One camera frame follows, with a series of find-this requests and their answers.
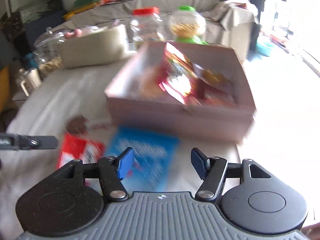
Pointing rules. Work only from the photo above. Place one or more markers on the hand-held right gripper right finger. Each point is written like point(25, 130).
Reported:
point(198, 165)

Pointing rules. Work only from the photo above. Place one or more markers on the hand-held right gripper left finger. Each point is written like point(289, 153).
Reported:
point(125, 165)

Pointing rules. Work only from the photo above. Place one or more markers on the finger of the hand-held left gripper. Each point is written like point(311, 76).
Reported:
point(42, 142)

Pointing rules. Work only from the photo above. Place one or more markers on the blue snack packet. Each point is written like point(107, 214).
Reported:
point(145, 155)

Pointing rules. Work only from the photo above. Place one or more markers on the cardboard box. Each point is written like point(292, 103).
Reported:
point(180, 122)

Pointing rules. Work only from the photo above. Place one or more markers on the silver snack packet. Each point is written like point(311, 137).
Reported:
point(213, 76)

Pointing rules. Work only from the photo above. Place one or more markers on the dark red snack packet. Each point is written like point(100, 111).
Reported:
point(176, 77)

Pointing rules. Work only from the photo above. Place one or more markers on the red white snack packet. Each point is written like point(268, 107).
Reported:
point(77, 152)

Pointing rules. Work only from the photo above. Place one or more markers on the brown snack packet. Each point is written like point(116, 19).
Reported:
point(78, 125)

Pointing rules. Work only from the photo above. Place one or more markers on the white cloth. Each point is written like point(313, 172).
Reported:
point(62, 105)

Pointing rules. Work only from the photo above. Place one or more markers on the cream mug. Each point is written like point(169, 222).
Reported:
point(30, 80)

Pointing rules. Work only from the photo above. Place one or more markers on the large glass peanut jar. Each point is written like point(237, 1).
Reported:
point(47, 55)

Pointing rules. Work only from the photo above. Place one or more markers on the beige tissue box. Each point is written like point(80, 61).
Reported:
point(95, 47)

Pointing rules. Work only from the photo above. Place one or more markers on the blue cloth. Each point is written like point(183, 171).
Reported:
point(35, 31)

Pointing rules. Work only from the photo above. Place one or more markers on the pink round toy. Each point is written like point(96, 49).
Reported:
point(74, 33)

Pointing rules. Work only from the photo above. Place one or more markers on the yellow plush toy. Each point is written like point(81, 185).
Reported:
point(72, 15)

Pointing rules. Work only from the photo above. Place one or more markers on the teal basin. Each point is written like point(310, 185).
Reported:
point(265, 47)

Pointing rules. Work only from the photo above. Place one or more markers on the plastic jar green lid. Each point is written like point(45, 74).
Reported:
point(187, 25)

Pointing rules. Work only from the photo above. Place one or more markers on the plastic jar red lid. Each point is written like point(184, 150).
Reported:
point(147, 26)

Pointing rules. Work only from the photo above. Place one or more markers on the green plush toy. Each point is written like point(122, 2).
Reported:
point(88, 0)

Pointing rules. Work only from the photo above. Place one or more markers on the grey covered sofa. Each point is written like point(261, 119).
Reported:
point(195, 7)

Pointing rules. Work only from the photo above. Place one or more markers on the pink white blanket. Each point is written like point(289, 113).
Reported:
point(232, 10)

